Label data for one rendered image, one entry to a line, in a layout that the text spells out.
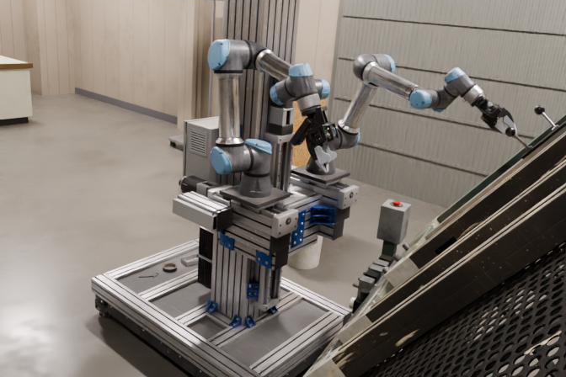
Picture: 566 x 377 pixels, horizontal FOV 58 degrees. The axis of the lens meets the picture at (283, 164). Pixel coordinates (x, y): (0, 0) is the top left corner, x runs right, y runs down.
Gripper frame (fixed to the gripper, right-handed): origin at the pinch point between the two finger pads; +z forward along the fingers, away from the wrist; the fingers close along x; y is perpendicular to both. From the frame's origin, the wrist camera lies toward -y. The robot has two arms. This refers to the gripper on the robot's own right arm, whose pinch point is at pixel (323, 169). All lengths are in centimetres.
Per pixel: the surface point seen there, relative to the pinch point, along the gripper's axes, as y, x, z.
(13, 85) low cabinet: -588, 168, -219
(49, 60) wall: -749, 311, -311
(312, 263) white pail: -146, 147, 68
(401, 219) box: -25, 82, 35
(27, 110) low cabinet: -605, 184, -187
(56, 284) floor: -237, 4, 25
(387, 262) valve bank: -25, 58, 49
